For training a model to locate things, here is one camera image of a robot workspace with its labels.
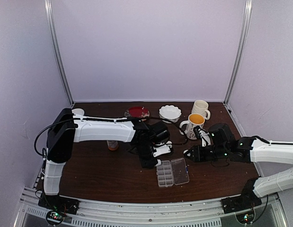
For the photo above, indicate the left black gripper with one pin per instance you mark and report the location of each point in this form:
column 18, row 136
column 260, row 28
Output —
column 146, row 164

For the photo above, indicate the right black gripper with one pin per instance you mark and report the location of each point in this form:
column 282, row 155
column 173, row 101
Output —
column 198, row 155

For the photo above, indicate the clear plastic pill organizer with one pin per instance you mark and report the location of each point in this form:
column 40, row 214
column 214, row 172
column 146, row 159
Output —
column 170, row 173

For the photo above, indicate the small white bottle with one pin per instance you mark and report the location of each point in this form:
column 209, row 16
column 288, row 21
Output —
column 159, row 162

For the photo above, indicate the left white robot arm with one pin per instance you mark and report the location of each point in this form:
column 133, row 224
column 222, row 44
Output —
column 149, row 140

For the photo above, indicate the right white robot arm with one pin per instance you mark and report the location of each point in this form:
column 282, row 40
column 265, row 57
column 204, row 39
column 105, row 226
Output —
column 219, row 143

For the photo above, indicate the floral mug yellow inside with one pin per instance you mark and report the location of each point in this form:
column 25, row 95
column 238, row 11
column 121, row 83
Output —
column 187, row 126

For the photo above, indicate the grey lid vitamin bottle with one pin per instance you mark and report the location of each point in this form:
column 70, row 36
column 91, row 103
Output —
column 112, row 145

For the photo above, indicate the white scalloped bowl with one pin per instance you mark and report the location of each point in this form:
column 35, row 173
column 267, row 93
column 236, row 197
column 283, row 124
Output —
column 170, row 113

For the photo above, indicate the cream ribbed mug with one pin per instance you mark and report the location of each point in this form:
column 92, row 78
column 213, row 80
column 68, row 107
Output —
column 201, row 107

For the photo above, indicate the red floral plate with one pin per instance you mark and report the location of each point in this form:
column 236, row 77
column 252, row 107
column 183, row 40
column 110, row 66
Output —
column 137, row 112

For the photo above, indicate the white ceramic rice bowl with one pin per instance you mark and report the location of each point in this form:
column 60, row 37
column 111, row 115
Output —
column 78, row 111

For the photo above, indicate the front aluminium rail base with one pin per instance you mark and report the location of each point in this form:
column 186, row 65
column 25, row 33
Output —
column 207, row 213

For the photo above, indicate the right aluminium frame post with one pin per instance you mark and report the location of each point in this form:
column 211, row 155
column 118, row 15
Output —
column 240, row 50

